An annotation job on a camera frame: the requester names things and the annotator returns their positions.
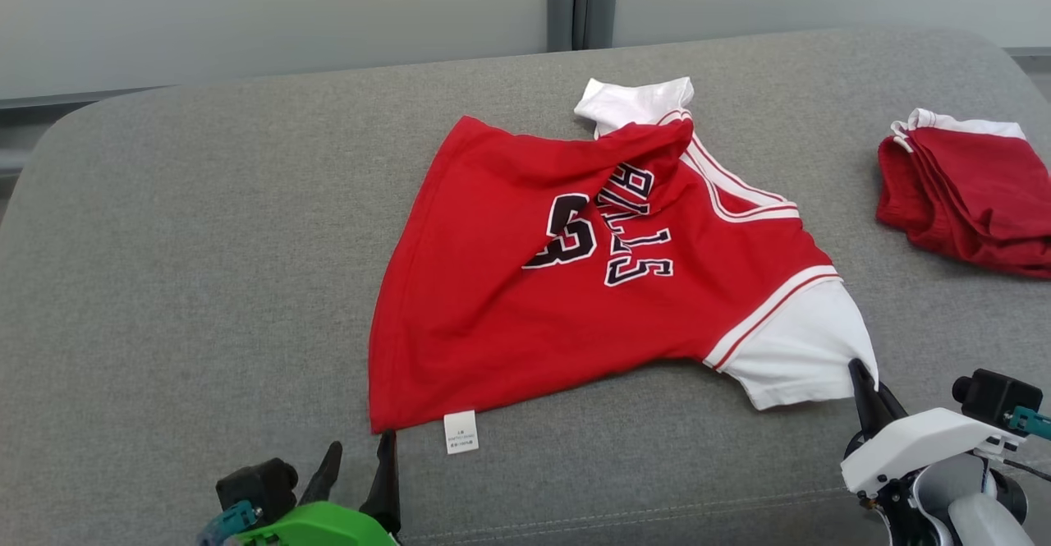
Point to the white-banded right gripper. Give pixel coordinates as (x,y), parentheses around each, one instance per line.
(920,443)

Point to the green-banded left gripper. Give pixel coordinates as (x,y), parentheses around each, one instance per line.
(320,525)

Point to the red white basketball jersey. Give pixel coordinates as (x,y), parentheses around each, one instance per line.
(493,300)

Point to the red shorts with white stripe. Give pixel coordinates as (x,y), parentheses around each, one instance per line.
(977,193)

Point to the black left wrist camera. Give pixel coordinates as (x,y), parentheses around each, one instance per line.
(254,484)

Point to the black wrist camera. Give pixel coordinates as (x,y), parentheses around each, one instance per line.
(254,484)
(993,394)

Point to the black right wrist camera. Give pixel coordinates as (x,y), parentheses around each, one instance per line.
(993,394)

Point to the grey partition post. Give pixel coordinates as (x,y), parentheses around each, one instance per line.
(581,4)

